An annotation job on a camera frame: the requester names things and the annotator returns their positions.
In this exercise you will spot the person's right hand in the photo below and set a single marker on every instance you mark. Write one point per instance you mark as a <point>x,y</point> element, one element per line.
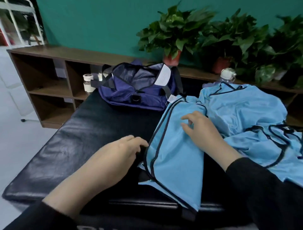
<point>206,135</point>

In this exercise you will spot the person's left hand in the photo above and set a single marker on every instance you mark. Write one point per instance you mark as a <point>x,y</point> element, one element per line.
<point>116,161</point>

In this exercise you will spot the clear bottle silver cap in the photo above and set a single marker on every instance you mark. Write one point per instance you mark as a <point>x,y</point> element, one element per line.
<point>227,75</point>

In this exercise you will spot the navy blue bag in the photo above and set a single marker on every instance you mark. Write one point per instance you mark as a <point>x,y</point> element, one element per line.
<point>128,90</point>

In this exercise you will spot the person's left forearm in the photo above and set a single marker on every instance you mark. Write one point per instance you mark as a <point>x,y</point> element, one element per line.
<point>57,203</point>

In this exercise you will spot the person's right forearm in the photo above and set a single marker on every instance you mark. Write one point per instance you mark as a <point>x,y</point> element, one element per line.
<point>265,194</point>

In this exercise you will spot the black leather bench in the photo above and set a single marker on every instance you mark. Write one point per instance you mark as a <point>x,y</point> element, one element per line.
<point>80,142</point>

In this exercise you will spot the small white-lidded jar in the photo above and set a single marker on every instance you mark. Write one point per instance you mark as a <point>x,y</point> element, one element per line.
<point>88,83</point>

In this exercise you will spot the wooden shelf cabinet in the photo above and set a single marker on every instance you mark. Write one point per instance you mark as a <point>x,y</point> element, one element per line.
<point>47,90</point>

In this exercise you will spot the green plant in red pot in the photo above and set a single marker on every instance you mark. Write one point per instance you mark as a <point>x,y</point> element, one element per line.
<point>232,35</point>
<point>175,28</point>

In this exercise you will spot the green plant in white pot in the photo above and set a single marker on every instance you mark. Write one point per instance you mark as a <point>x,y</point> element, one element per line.
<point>284,52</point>

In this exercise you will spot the white wheeled cart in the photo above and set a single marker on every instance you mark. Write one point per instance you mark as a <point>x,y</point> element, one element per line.
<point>19,5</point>

